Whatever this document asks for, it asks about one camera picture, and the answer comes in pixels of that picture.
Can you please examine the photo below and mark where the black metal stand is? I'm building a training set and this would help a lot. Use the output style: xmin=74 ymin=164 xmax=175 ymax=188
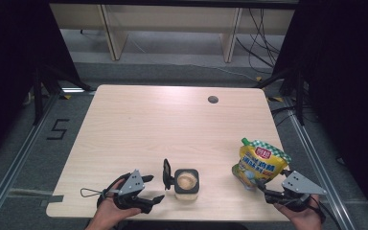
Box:
xmin=33 ymin=65 xmax=92 ymax=126
xmin=253 ymin=68 xmax=307 ymax=127

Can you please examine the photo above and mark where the black floor cable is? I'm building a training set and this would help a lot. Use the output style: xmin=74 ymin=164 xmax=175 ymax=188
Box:
xmin=319 ymin=201 xmax=343 ymax=230

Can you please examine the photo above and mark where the thin cord loop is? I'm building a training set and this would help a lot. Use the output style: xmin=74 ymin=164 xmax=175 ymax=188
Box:
xmin=80 ymin=187 xmax=105 ymax=199

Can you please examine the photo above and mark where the yellow seasoning pouch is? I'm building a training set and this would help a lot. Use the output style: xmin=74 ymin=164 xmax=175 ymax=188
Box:
xmin=231 ymin=137 xmax=292 ymax=192

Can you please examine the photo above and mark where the person's right hand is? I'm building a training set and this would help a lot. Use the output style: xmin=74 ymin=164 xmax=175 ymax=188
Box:
xmin=273 ymin=195 xmax=326 ymax=230

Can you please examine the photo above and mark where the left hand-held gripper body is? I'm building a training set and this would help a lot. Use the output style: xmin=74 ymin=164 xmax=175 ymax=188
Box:
xmin=112 ymin=169 xmax=155 ymax=215

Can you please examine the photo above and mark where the black strap on left gripper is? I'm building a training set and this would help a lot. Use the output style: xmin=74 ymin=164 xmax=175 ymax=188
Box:
xmin=96 ymin=172 xmax=132 ymax=209

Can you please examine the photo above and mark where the clear jar with black lid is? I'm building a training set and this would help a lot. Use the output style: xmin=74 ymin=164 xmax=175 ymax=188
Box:
xmin=162 ymin=158 xmax=201 ymax=202

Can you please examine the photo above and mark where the bundle of black cables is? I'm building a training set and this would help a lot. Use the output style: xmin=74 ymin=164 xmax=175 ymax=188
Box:
xmin=235 ymin=8 xmax=286 ymax=76

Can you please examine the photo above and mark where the black strap on right wrist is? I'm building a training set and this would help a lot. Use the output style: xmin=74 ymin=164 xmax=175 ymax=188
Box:
xmin=310 ymin=195 xmax=329 ymax=225

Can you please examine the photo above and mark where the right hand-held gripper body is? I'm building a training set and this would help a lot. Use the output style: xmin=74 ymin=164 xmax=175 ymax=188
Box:
xmin=264 ymin=171 xmax=328 ymax=213

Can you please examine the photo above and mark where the metal floor rail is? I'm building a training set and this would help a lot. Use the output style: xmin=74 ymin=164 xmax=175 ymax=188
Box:
xmin=0 ymin=92 xmax=61 ymax=230
xmin=282 ymin=95 xmax=357 ymax=230

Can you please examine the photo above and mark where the black curtain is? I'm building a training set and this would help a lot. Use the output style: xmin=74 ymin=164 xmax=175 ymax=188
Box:
xmin=0 ymin=0 xmax=81 ymax=167
xmin=272 ymin=0 xmax=368 ymax=221

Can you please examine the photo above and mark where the person's left hand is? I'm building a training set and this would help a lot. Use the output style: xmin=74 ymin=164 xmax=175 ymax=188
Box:
xmin=85 ymin=179 xmax=143 ymax=230

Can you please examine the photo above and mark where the grey tape strip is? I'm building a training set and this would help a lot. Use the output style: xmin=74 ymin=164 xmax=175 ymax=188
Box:
xmin=40 ymin=195 xmax=64 ymax=207

